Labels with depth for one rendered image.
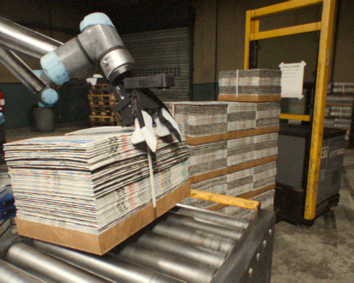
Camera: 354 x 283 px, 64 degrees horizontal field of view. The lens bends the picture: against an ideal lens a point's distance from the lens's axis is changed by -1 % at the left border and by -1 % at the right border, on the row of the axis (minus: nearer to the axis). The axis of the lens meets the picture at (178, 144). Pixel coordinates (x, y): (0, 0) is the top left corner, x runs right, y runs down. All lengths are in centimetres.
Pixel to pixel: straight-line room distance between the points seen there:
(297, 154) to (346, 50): 557
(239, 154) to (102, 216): 147
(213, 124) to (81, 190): 125
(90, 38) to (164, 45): 875
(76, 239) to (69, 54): 41
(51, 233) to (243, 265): 42
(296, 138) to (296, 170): 29
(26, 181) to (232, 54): 801
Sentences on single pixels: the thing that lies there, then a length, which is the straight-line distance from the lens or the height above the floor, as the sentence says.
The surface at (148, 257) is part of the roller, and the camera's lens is 67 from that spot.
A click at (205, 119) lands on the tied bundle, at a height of 98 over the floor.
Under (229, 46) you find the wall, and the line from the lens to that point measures 856.
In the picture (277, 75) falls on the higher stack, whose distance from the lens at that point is 225.
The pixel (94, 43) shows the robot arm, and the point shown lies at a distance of 71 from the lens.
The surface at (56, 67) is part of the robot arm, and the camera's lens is 73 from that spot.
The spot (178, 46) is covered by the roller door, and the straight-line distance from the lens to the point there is 918.
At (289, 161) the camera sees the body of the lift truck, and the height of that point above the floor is 51.
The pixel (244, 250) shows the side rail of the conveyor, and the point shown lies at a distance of 69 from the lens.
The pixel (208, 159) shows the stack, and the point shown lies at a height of 73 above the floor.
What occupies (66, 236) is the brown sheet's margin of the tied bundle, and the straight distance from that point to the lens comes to 67.
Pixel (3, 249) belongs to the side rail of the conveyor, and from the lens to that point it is 79.
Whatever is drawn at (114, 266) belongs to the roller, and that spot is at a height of 80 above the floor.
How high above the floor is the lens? 115
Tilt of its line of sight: 11 degrees down
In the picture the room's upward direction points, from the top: straight up
